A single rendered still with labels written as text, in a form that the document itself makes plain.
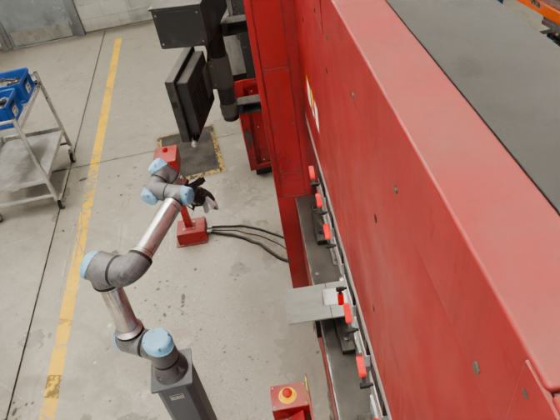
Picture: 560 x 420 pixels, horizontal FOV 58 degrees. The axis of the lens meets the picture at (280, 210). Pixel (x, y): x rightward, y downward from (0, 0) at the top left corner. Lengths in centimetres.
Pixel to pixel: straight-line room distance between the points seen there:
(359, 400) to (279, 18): 159
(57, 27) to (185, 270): 595
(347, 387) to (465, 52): 147
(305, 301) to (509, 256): 168
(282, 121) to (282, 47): 37
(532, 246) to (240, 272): 324
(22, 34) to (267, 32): 713
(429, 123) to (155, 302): 318
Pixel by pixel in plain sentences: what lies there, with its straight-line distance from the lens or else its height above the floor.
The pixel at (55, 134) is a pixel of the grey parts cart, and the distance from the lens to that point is 541.
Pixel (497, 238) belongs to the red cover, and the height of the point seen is 230.
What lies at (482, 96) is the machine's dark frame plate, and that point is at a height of 230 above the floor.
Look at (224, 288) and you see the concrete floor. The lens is 360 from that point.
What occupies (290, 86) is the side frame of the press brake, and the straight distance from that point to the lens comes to 245.
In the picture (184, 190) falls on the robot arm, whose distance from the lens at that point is 204.
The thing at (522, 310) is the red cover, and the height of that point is 230.
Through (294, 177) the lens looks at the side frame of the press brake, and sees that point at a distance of 273.
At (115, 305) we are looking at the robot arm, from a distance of 208.
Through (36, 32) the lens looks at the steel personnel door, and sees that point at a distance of 913.
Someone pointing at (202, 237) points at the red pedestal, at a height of 5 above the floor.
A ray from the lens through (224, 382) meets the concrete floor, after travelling 317.
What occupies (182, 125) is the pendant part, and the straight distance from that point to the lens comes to 272.
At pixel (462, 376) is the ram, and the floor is 207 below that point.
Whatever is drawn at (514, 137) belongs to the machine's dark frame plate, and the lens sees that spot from 65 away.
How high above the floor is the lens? 265
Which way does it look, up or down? 40 degrees down
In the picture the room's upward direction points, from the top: 10 degrees counter-clockwise
